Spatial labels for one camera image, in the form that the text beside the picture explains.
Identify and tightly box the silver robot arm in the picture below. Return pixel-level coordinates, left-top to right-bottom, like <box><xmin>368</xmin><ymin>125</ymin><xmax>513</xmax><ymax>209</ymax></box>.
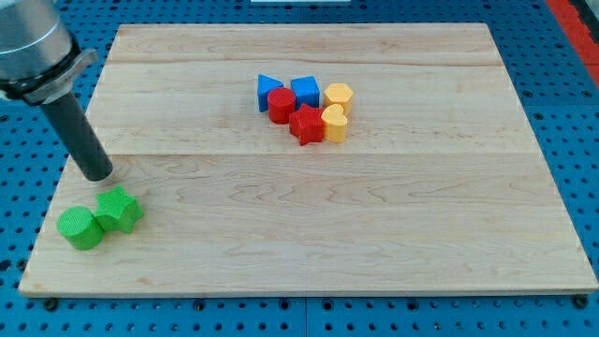
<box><xmin>1</xmin><ymin>0</ymin><xmax>98</xmax><ymax>106</ymax></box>

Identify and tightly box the red star block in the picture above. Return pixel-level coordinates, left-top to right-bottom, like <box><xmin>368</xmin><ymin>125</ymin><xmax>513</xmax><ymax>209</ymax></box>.
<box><xmin>289</xmin><ymin>104</ymin><xmax>324</xmax><ymax>146</ymax></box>

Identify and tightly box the blue cube block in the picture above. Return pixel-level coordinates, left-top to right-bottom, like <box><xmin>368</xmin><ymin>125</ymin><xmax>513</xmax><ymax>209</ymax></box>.
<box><xmin>290</xmin><ymin>76</ymin><xmax>320</xmax><ymax>110</ymax></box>

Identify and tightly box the green star block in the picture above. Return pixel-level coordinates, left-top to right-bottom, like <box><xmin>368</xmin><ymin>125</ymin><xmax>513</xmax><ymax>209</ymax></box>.
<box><xmin>95</xmin><ymin>185</ymin><xmax>144</xmax><ymax>234</ymax></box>

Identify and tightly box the yellow heart block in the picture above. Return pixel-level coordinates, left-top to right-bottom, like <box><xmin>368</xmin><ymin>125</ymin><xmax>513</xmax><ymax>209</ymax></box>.
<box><xmin>321</xmin><ymin>104</ymin><xmax>348</xmax><ymax>143</ymax></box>

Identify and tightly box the red cylinder block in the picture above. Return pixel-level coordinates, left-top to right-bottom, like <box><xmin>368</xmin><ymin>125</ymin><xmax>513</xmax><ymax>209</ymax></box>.
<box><xmin>267</xmin><ymin>87</ymin><xmax>296</xmax><ymax>125</ymax></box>

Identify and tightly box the yellow hexagon block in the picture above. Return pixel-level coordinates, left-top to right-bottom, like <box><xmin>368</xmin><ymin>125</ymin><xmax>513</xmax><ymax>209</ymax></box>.
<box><xmin>324</xmin><ymin>82</ymin><xmax>354</xmax><ymax>116</ymax></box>

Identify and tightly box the blue triangle block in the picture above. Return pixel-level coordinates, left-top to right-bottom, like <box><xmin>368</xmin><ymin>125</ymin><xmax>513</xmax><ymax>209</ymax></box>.
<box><xmin>256</xmin><ymin>74</ymin><xmax>285</xmax><ymax>112</ymax></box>

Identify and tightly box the wooden board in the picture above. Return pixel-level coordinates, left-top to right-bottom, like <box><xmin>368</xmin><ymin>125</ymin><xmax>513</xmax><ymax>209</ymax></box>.
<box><xmin>20</xmin><ymin>23</ymin><xmax>598</xmax><ymax>299</ymax></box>

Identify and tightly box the green cylinder block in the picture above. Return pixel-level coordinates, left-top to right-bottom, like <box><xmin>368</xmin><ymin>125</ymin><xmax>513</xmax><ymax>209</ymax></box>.
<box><xmin>57</xmin><ymin>206</ymin><xmax>104</xmax><ymax>250</ymax></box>

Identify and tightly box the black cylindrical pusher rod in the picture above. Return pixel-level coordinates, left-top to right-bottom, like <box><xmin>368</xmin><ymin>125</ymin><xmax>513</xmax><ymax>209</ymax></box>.
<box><xmin>41</xmin><ymin>92</ymin><xmax>113</xmax><ymax>182</ymax></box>

